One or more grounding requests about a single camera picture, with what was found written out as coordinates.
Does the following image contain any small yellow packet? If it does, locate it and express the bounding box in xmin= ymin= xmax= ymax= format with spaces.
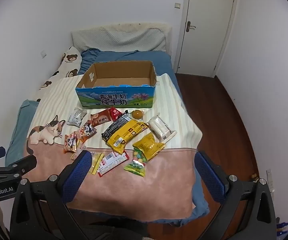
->
xmin=89 ymin=152 xmax=104 ymax=175

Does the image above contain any panda snack packet orange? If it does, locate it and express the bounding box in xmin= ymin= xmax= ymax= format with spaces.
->
xmin=64 ymin=131 xmax=79 ymax=153

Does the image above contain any red white packet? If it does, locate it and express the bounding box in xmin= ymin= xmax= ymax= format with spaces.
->
xmin=97 ymin=152 xmax=129 ymax=177

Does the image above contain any white grey snack packet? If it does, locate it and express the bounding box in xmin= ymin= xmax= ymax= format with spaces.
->
xmin=66 ymin=108 xmax=87 ymax=127

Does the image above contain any large yellow black snack bag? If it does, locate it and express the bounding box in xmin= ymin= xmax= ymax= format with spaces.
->
xmin=102 ymin=111 xmax=148 ymax=154

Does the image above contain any brown cake snack packet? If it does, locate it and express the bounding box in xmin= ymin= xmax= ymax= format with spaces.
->
xmin=90 ymin=109 xmax=111 ymax=127

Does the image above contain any green candy bag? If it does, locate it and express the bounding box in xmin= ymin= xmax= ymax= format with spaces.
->
xmin=124 ymin=148 xmax=147 ymax=177

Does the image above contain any yellow crinkled snack bag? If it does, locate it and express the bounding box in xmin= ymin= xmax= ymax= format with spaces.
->
xmin=133 ymin=132 xmax=165 ymax=161

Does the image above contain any clear white snack packet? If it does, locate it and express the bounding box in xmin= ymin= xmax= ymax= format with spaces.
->
xmin=148 ymin=115 xmax=177 ymax=144

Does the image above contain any red chocolate ball packet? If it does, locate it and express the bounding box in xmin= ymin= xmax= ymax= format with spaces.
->
xmin=108 ymin=107 xmax=122 ymax=121

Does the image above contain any packaged braised egg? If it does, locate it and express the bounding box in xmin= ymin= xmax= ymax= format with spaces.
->
xmin=130 ymin=109 xmax=144 ymax=121

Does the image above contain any striped cat blanket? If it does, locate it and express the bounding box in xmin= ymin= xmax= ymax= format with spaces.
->
xmin=25 ymin=74 xmax=209 ymax=224

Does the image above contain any cardboard milk box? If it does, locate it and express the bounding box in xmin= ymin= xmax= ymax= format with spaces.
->
xmin=75 ymin=61 xmax=157 ymax=109

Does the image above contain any bear print pillow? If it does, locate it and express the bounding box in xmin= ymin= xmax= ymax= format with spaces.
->
xmin=33 ymin=46 xmax=82 ymax=102

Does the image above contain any white pillow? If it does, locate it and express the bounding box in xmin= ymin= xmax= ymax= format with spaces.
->
xmin=71 ymin=22 xmax=172 ymax=55

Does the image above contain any white door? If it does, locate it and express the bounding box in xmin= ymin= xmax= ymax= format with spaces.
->
xmin=174 ymin=0 xmax=237 ymax=77

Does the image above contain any wall socket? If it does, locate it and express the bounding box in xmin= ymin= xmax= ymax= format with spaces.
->
xmin=266 ymin=169 xmax=275 ymax=199

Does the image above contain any door handle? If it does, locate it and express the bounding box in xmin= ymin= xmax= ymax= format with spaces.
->
xmin=186 ymin=21 xmax=196 ymax=32

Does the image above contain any wall light switch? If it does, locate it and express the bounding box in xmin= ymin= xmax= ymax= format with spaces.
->
xmin=174 ymin=3 xmax=181 ymax=9

